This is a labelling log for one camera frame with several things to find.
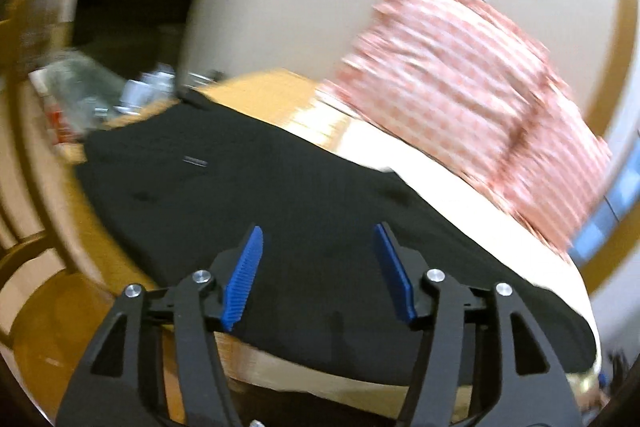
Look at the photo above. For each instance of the red checkered cloth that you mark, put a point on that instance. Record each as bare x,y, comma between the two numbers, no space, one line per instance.
465,107

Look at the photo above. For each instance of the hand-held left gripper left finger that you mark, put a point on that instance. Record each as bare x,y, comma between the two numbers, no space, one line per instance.
242,279

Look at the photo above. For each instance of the clear plastic bag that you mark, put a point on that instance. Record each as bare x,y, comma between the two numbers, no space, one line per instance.
77,94

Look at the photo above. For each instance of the black pants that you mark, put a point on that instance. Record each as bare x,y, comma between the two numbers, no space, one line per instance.
280,217

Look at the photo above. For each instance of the wooden chair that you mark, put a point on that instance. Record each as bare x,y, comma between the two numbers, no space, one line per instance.
30,227

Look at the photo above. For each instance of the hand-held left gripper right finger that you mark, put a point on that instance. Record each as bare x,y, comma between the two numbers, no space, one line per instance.
395,274

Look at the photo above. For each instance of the white clutter pile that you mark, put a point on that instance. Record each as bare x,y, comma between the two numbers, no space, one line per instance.
150,87

